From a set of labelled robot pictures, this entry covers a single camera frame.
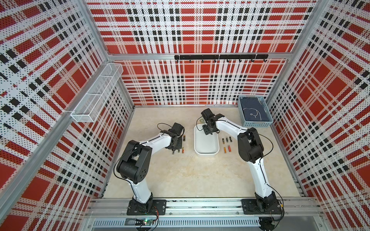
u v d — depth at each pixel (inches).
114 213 28.4
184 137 39.9
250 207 28.7
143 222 27.3
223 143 39.1
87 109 27.2
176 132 29.8
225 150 37.6
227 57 35.4
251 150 23.1
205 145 38.8
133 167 18.8
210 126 31.0
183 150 37.6
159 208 29.0
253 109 42.5
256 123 41.1
